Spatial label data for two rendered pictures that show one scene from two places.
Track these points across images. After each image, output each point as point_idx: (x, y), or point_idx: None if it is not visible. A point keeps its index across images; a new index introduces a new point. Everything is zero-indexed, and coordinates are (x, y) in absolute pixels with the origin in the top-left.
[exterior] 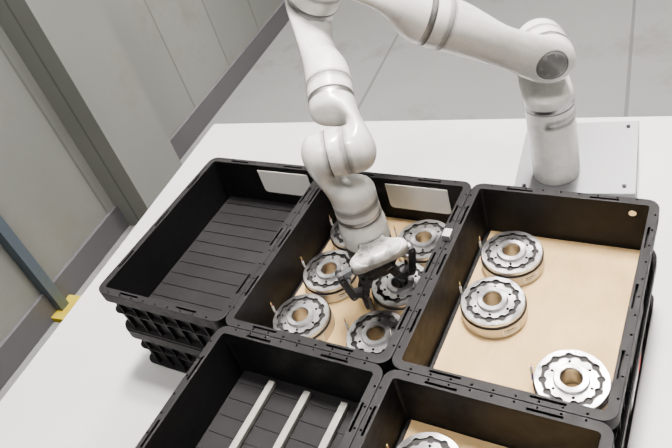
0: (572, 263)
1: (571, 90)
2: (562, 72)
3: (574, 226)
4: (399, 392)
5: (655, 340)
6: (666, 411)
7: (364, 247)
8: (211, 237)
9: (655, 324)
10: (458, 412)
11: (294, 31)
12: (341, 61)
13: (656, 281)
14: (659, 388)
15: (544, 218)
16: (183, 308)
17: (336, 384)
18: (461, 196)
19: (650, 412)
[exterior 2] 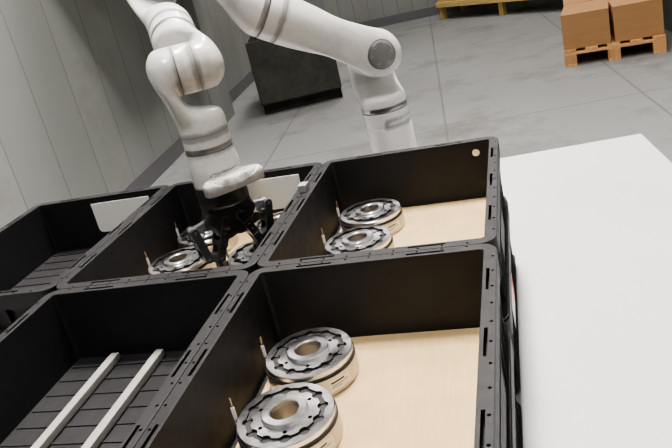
0: (431, 215)
1: (402, 90)
2: (391, 61)
3: (426, 185)
4: (269, 296)
5: (524, 285)
6: (549, 326)
7: (217, 175)
8: (34, 281)
9: (521, 275)
10: (336, 298)
11: (133, 8)
12: (183, 8)
13: (514, 250)
14: (538, 313)
15: (397, 183)
16: (1, 292)
17: (195, 323)
18: (313, 169)
19: (534, 330)
